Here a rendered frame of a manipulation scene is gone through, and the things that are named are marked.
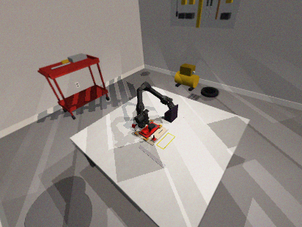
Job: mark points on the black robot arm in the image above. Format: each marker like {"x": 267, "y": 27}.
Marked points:
{"x": 141, "y": 114}

